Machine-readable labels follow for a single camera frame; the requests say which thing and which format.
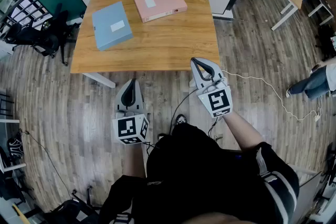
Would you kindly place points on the pink file box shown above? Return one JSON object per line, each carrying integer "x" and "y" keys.
{"x": 157, "y": 2}

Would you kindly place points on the light blue box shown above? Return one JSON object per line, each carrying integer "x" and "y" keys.
{"x": 111, "y": 25}

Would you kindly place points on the person in black shirt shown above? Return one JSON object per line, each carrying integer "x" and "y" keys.
{"x": 197, "y": 178}

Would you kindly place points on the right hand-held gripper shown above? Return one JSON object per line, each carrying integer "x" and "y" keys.
{"x": 216, "y": 102}

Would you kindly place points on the person's black shoe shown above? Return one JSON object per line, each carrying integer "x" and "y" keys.
{"x": 180, "y": 119}

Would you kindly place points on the person's left forearm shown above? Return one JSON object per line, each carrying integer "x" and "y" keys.
{"x": 134, "y": 162}

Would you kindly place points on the black office chair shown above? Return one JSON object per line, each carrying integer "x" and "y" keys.
{"x": 44, "y": 39}

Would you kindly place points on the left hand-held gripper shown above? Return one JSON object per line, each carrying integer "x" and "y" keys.
{"x": 130, "y": 128}

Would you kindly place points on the person's right forearm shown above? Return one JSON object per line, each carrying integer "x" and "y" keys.
{"x": 241, "y": 131}

